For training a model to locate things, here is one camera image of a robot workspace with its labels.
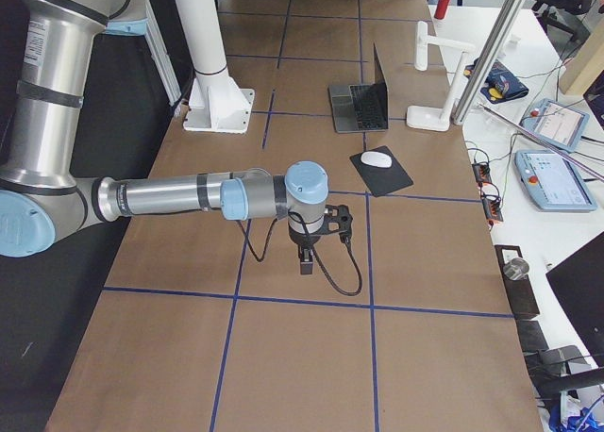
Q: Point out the aluminium frame post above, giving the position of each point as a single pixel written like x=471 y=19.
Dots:
x=495 y=41

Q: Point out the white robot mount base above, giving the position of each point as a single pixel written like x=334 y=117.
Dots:
x=223 y=107

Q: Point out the blue teach pendant near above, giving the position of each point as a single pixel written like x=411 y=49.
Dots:
x=552 y=183

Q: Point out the black box with metal cylinder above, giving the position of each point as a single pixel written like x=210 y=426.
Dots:
x=514 y=270

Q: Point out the blue teach pendant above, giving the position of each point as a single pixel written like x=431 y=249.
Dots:
x=552 y=183
x=557 y=124

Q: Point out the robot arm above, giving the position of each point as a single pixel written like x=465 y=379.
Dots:
x=63 y=170

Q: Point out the white computer mouse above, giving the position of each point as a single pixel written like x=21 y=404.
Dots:
x=376 y=159

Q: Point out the blue patterned pencil case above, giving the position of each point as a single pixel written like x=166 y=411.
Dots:
x=501 y=85

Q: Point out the blue teach pendant far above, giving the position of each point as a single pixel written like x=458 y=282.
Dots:
x=557 y=124

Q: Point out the metal rod stand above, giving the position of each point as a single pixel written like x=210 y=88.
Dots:
x=536 y=139

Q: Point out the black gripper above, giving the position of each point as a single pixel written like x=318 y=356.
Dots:
x=300 y=239

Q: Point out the grey laptop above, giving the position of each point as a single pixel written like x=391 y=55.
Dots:
x=361 y=108

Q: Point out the white pillar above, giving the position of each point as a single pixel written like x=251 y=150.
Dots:
x=199 y=21

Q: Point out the black mouse pad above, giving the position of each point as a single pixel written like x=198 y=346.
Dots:
x=382 y=181

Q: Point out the black usb hub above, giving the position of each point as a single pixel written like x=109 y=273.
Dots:
x=482 y=172
x=491 y=204

